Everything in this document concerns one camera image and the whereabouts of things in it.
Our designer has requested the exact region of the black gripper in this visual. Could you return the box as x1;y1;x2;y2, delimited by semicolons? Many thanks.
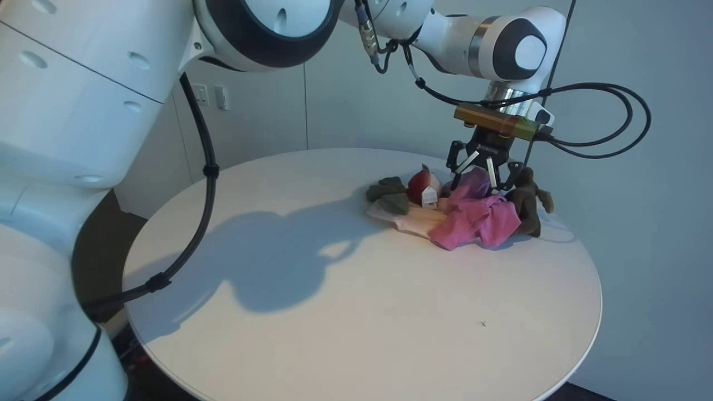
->
442;127;524;200

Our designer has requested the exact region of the pink cloth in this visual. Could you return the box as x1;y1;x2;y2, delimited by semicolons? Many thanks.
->
425;164;524;254

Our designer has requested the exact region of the brown plush toy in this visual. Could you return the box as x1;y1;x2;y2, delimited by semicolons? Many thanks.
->
505;163;557;241

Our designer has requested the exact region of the green plush leaf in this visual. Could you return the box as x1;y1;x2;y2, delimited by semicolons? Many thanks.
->
363;173;411;218

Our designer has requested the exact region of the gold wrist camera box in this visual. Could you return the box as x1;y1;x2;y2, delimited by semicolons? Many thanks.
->
451;103;557;144

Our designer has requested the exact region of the thin black camera cable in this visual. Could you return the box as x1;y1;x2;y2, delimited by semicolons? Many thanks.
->
351;0;655;163

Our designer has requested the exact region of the white wall switch plate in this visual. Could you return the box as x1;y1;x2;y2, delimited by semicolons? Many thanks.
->
191;81;211;112
211;83;234;114

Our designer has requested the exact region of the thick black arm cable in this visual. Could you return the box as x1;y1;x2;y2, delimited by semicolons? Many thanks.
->
30;71;223;401

